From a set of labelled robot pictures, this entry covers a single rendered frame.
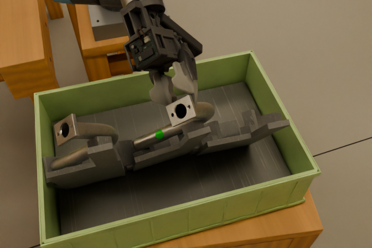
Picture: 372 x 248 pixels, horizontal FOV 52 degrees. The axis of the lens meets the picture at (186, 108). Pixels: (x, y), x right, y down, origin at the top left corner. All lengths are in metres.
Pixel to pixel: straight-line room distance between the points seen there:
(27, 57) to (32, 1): 0.29
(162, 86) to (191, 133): 0.10
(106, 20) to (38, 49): 0.24
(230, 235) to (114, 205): 0.29
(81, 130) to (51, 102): 0.41
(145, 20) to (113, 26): 0.63
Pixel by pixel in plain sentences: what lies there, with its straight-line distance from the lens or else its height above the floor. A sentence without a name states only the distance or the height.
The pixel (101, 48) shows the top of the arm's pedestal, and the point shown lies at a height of 0.84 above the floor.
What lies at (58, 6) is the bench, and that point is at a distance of 2.85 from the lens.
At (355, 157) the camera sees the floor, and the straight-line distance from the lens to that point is 2.20.
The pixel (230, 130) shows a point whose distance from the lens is 0.99.
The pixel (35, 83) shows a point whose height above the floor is 0.80.
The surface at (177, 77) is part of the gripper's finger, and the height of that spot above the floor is 1.24.
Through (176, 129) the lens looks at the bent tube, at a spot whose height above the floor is 1.04.
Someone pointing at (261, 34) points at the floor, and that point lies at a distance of 2.70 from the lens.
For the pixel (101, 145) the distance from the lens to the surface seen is 0.70.
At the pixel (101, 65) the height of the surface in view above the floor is 0.76.
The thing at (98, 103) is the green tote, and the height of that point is 0.88.
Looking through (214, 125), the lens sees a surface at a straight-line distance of 0.94.
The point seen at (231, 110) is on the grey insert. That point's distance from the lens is 1.12.
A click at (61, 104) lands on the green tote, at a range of 1.10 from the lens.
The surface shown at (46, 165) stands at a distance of 0.94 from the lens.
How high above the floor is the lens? 1.72
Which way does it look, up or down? 52 degrees down
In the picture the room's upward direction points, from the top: straight up
